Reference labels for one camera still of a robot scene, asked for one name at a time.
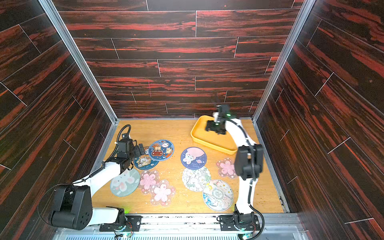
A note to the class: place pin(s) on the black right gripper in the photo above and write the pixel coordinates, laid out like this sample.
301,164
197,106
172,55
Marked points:
215,127

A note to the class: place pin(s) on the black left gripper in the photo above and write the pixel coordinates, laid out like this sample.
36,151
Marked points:
136,149

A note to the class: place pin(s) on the purple bunny moon coaster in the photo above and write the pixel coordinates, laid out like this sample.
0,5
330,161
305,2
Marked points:
193,158

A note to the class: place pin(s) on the pink flower coaster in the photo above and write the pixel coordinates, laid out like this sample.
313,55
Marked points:
162,193
226,168
147,179

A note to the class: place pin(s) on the white floral round coaster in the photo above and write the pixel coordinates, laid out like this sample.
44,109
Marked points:
195,180

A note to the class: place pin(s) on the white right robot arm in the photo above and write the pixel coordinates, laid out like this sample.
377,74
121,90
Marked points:
249,157

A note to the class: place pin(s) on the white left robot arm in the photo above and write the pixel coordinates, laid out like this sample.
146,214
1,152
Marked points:
72,204

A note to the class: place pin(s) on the blue cartoon animals coaster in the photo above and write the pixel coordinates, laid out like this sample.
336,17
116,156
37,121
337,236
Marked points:
144,162

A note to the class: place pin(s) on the blue red car coaster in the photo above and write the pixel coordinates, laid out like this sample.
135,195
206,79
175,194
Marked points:
161,150

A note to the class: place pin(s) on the green bunny round coaster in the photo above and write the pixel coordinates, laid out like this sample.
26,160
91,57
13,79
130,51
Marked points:
125,183

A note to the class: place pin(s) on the pink flower coaster front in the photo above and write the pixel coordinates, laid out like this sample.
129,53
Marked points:
162,193

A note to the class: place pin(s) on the white colourful pattern coaster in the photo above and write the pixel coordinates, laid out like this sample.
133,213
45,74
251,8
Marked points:
218,195

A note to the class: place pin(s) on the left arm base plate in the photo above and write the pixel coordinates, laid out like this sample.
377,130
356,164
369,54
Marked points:
131,223

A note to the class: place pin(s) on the aluminium front rail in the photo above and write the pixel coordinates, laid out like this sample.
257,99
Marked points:
188,227

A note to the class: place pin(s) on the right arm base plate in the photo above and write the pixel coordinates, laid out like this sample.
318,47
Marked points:
239,222

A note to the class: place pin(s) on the aluminium corner post right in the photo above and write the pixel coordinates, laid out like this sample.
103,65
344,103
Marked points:
292,37

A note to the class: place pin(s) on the aluminium corner post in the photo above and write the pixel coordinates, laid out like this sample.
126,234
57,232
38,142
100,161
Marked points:
58,23
292,37

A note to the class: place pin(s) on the aluminium corner post left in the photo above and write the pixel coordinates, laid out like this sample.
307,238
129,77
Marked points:
58,23

